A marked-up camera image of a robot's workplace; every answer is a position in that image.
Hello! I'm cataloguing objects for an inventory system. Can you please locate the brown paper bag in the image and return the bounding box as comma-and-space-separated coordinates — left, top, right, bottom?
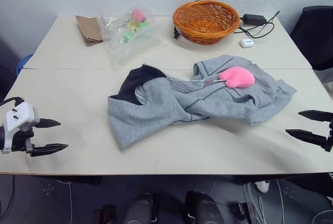
75, 15, 105, 47

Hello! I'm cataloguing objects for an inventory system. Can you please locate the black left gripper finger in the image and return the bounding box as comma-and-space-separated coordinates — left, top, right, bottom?
30, 143, 69, 157
35, 118, 62, 129

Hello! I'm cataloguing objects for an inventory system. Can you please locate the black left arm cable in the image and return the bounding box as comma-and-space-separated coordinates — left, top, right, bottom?
0, 96, 24, 107

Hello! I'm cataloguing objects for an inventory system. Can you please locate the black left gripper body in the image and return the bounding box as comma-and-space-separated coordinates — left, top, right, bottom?
11, 120, 40, 157

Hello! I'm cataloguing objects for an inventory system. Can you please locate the pink plush toy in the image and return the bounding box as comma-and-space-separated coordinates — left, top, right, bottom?
217, 66, 255, 89

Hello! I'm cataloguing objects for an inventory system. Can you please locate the black table frame bar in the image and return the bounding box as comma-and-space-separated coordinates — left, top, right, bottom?
235, 174, 329, 186

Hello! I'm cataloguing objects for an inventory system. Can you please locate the grey zip hoodie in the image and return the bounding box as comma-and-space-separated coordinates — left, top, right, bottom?
107, 54, 298, 152

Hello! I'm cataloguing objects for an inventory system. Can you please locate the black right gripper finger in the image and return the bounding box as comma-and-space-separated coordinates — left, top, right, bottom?
285, 129, 327, 146
298, 110, 333, 123

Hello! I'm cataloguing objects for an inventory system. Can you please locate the black office chair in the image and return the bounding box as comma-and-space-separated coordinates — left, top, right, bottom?
290, 5, 333, 72

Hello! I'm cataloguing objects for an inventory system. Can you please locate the white floor cable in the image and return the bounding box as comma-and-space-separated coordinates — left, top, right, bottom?
56, 179, 74, 224

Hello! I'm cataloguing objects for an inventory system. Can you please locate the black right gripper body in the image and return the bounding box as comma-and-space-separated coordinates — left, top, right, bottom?
322, 120, 333, 153

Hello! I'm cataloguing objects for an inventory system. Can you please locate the white shoe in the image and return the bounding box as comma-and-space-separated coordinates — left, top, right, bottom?
254, 179, 271, 193

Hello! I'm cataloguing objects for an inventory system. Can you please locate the black power adapter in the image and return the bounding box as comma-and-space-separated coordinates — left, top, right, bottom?
241, 13, 267, 25

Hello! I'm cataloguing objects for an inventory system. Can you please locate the dark rounded shape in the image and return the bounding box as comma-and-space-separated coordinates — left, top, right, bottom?
184, 190, 226, 224
124, 192, 155, 224

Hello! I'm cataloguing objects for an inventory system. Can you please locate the orange wicker basket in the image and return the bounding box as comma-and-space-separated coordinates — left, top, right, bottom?
172, 0, 240, 45

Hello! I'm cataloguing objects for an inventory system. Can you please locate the blue bucket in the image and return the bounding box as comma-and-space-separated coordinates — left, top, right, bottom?
16, 54, 34, 75

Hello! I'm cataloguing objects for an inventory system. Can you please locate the pink toy in bag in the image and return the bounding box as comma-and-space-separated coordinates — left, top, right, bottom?
131, 9, 146, 23

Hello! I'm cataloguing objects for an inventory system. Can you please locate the white earbuds case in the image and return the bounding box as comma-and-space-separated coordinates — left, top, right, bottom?
239, 38, 254, 48

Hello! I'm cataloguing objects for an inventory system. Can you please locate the black adapter cable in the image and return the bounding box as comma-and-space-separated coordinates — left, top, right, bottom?
234, 10, 281, 39

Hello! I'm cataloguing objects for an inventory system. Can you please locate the clear plastic bag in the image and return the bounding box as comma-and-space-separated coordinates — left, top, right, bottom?
97, 4, 159, 67

